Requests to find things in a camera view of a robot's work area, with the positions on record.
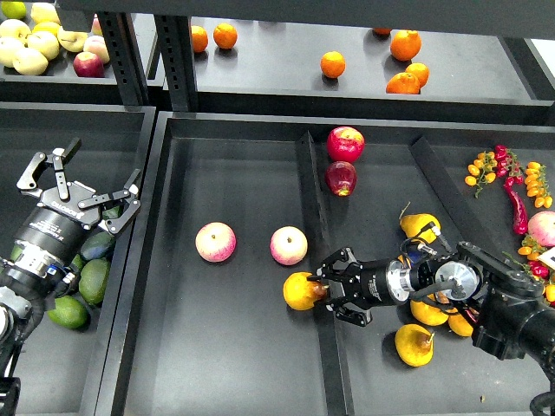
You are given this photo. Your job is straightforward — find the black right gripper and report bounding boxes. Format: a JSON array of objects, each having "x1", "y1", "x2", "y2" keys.
[{"x1": 317, "y1": 247, "x2": 409, "y2": 326}]

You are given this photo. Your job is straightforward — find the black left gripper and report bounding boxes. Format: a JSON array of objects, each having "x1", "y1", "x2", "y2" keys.
[{"x1": 14, "y1": 138, "x2": 140, "y2": 278}]

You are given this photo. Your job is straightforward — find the yellow pear with brown top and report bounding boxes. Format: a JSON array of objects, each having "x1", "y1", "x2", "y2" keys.
[{"x1": 283, "y1": 272, "x2": 328, "y2": 311}]

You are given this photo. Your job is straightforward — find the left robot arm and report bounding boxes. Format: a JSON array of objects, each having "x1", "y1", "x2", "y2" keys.
[{"x1": 1, "y1": 139, "x2": 140, "y2": 415}]

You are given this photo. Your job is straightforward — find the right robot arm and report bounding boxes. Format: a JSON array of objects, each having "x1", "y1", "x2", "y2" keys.
[{"x1": 309, "y1": 221, "x2": 554, "y2": 415}]

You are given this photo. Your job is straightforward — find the dark green avocado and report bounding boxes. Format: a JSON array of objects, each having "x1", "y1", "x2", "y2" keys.
[{"x1": 102, "y1": 206, "x2": 122, "y2": 221}]

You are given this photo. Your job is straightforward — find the yellow pear upper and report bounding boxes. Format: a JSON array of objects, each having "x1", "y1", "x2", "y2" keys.
[{"x1": 399, "y1": 203, "x2": 441, "y2": 244}]

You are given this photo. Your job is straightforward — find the yellow pear right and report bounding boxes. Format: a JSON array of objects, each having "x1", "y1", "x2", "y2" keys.
[{"x1": 447, "y1": 314, "x2": 473, "y2": 337}]

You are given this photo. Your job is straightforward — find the pink apple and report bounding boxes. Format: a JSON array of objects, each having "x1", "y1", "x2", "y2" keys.
[
  {"x1": 528, "y1": 211, "x2": 555, "y2": 247},
  {"x1": 270, "y1": 226, "x2": 308, "y2": 266},
  {"x1": 195, "y1": 222, "x2": 237, "y2": 263}
]

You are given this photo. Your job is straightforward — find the black centre divider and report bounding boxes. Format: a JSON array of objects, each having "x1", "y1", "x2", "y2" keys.
[{"x1": 296, "y1": 132, "x2": 354, "y2": 415}]

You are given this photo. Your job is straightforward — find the dark red apple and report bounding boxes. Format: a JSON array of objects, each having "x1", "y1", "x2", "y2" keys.
[{"x1": 324, "y1": 161, "x2": 357, "y2": 197}]

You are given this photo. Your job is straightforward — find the pink apple left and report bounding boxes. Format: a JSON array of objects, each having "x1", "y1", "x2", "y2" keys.
[{"x1": 195, "y1": 222, "x2": 237, "y2": 263}]

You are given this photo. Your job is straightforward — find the red apple on shelf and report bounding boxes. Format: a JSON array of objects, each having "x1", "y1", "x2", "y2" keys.
[{"x1": 73, "y1": 51, "x2": 105, "y2": 78}]

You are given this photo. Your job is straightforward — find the bright red apple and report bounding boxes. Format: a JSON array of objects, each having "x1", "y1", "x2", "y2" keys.
[{"x1": 326, "y1": 127, "x2": 365, "y2": 163}]

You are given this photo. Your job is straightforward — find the pale yellow apple front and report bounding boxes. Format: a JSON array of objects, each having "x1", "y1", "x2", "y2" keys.
[{"x1": 12, "y1": 48, "x2": 49, "y2": 75}]

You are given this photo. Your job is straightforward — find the yellow tomato cluster left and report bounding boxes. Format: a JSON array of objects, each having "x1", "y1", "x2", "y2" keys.
[{"x1": 464, "y1": 151, "x2": 498, "y2": 198}]

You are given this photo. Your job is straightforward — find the red chili pepper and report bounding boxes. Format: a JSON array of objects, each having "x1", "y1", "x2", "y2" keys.
[{"x1": 503, "y1": 177, "x2": 528, "y2": 236}]

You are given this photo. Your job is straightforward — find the red cherry tomato cluster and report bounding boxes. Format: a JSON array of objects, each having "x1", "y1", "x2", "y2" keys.
[{"x1": 494, "y1": 145, "x2": 525, "y2": 185}]

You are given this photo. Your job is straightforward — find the pink apple far right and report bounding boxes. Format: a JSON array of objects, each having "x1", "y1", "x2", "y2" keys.
[{"x1": 528, "y1": 211, "x2": 555, "y2": 247}]

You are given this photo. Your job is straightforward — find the orange front right shelf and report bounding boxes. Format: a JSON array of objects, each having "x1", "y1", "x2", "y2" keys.
[{"x1": 386, "y1": 72, "x2": 421, "y2": 94}]

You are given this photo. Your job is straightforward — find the orange shelf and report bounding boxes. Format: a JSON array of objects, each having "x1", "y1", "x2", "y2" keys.
[
  {"x1": 320, "y1": 51, "x2": 346, "y2": 79},
  {"x1": 212, "y1": 23, "x2": 238, "y2": 49},
  {"x1": 389, "y1": 29, "x2": 422, "y2": 62},
  {"x1": 386, "y1": 72, "x2": 421, "y2": 94}
]

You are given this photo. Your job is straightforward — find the orange cherry tomato cluster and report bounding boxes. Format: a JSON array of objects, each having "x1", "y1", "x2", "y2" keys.
[{"x1": 525, "y1": 161, "x2": 553, "y2": 209}]

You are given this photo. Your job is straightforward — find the orange centre shelf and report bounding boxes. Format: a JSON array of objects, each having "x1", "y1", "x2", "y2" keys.
[{"x1": 320, "y1": 51, "x2": 346, "y2": 79}]

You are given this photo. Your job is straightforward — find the orange left shelf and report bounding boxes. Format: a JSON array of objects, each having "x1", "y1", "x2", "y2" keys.
[{"x1": 212, "y1": 23, "x2": 238, "y2": 49}]

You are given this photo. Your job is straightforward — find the orange behind front right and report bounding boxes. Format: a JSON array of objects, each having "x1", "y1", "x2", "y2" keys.
[{"x1": 406, "y1": 62, "x2": 430, "y2": 88}]

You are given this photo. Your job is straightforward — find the orange top right shelf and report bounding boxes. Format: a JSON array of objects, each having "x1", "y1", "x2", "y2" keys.
[{"x1": 389, "y1": 29, "x2": 422, "y2": 62}]

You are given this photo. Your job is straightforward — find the black shelf post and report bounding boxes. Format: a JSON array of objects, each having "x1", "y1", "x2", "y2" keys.
[{"x1": 153, "y1": 15, "x2": 199, "y2": 113}]

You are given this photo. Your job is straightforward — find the orange beside post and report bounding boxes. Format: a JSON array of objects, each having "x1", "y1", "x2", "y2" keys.
[{"x1": 191, "y1": 25, "x2": 209, "y2": 54}]

